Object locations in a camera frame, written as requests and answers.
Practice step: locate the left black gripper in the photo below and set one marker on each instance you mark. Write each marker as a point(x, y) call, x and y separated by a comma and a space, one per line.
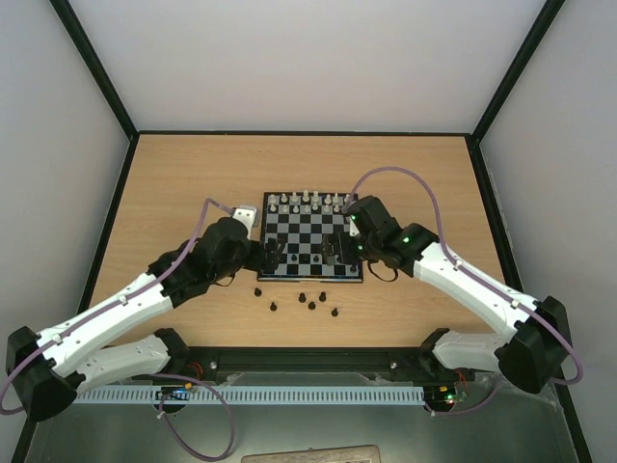
point(272, 255)

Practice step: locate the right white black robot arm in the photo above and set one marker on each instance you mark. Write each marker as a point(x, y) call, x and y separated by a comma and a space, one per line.
point(530, 338)

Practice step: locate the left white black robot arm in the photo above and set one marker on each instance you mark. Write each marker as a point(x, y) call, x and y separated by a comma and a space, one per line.
point(50, 368)

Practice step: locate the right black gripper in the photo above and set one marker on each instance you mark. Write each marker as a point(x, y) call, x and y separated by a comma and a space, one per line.
point(341, 247)

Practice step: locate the left controller circuit board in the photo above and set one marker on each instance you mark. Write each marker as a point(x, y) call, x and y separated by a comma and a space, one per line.
point(182, 392)

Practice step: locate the black aluminium mounting rail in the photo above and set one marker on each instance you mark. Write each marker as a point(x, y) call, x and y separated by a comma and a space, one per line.
point(398, 364)

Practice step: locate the controller circuit board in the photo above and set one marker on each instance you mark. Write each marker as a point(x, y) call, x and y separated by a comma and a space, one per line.
point(448, 394)
point(182, 392)

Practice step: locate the light blue slotted cable duct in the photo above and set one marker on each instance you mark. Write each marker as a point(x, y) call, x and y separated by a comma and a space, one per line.
point(263, 395)

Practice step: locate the right controller circuit board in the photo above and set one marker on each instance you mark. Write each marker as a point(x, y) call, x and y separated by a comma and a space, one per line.
point(448, 394)

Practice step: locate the black white chess board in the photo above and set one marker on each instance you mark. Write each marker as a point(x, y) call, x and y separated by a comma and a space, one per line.
point(303, 235)

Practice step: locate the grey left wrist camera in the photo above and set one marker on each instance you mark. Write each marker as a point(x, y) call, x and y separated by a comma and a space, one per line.
point(248, 215)

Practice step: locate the black cage frame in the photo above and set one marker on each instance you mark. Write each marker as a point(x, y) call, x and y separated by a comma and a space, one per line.
point(532, 40)

